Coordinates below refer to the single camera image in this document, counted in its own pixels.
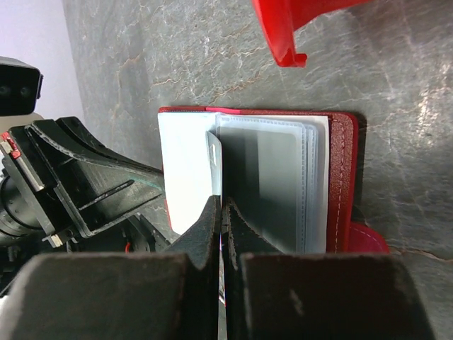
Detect red plastic bin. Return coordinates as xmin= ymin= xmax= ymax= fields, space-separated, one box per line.
xmin=252 ymin=0 xmax=366 ymax=67

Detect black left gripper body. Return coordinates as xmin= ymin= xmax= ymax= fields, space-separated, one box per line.
xmin=1 ymin=127 xmax=71 ymax=248

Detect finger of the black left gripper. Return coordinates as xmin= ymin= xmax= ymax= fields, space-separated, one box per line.
xmin=52 ymin=176 xmax=165 ymax=237
xmin=28 ymin=117 xmax=164 ymax=188

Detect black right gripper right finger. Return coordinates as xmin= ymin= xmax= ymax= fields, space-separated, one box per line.
xmin=223 ymin=200 xmax=435 ymax=339

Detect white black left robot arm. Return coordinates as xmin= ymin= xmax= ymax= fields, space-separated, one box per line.
xmin=1 ymin=117 xmax=165 ymax=295

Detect red leather card holder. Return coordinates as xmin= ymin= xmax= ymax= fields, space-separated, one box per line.
xmin=158 ymin=107 xmax=389 ymax=254

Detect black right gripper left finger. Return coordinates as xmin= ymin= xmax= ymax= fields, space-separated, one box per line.
xmin=1 ymin=195 xmax=222 ymax=339

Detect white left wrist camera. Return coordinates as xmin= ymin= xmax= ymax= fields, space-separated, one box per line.
xmin=0 ymin=56 xmax=43 ymax=133

